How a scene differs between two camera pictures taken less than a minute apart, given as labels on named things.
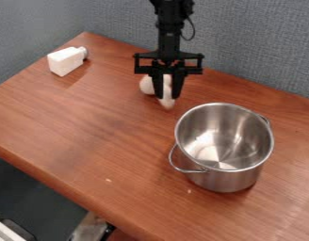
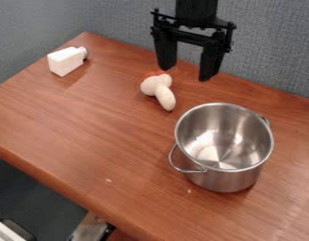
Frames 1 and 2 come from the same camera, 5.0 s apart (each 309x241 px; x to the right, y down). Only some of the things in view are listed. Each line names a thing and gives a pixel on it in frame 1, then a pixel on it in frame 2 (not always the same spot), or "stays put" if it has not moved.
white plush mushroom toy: (147, 87) stays put
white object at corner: (3, 232) stays put
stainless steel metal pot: (224, 143) stays put
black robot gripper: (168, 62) to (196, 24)
